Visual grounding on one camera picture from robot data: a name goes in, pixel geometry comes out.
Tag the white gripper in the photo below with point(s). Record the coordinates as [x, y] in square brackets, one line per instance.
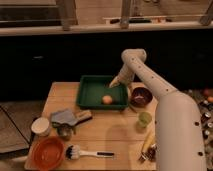
[125, 76]

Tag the orange plastic bowl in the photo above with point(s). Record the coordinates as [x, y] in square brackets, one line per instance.
[48, 153]

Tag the orange apple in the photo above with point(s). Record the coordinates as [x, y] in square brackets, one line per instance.
[107, 99]

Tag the white cup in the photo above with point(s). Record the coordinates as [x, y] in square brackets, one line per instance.
[41, 126]

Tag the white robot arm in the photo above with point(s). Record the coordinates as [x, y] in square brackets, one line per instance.
[178, 128]

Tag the small metal cup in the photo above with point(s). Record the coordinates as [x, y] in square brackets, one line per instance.
[64, 132]

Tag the green plastic tray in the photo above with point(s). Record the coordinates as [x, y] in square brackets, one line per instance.
[93, 88]

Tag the grey folded cloth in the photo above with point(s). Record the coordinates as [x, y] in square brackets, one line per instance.
[64, 116]

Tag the brown wooden block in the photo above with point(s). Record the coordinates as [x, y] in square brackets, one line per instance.
[83, 115]

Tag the green plastic cup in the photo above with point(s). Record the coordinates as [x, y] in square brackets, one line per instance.
[144, 119]

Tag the white dish brush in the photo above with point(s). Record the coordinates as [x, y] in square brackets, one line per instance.
[75, 152]

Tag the dark red bowl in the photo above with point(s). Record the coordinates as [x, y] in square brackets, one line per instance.
[141, 97]

